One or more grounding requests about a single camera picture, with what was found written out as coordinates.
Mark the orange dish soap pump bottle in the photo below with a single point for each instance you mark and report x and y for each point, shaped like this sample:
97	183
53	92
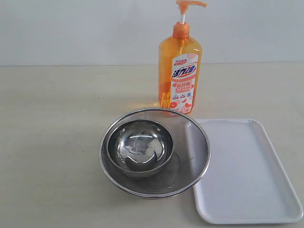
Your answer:
179	63

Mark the small stainless steel bowl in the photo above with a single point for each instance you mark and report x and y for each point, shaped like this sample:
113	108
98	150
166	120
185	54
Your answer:
140	148

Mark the steel mesh strainer basket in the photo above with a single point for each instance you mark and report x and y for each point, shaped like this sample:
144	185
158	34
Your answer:
188	164

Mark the white plastic tray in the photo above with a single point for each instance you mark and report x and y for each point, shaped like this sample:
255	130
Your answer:
245	182

